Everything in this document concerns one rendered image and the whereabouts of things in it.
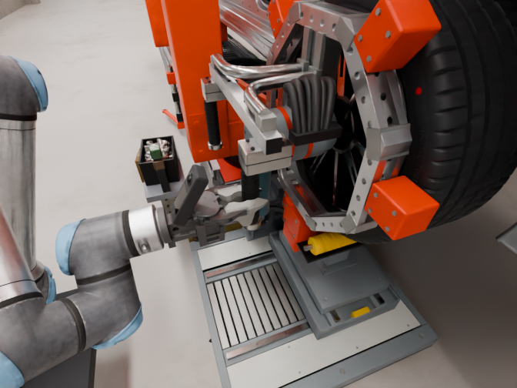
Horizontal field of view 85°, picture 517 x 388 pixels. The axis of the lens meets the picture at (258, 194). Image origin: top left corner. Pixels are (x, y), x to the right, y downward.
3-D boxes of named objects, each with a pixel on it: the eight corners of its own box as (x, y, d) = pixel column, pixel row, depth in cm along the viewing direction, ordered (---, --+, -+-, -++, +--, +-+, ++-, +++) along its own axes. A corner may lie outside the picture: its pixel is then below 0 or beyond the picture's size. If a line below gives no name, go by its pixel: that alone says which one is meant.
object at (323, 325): (393, 309, 117) (401, 298, 110) (316, 341, 107) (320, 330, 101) (330, 225, 152) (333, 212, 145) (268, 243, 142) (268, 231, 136)
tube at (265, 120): (358, 115, 52) (375, 54, 45) (261, 133, 47) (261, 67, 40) (313, 82, 64) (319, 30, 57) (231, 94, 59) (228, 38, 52)
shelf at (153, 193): (188, 194, 120) (188, 188, 118) (147, 203, 115) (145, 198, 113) (175, 144, 150) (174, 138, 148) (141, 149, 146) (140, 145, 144)
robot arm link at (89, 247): (78, 273, 54) (66, 223, 54) (145, 255, 58) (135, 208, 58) (57, 286, 45) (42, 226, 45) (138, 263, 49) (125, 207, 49)
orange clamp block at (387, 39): (401, 69, 49) (444, 27, 41) (364, 75, 47) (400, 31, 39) (387, 36, 51) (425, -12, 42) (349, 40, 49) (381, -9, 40)
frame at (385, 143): (361, 268, 74) (458, 36, 38) (339, 275, 72) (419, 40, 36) (279, 158, 112) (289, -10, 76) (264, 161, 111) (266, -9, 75)
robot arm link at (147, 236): (128, 199, 53) (129, 235, 47) (155, 193, 55) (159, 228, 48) (141, 230, 59) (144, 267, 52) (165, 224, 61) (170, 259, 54)
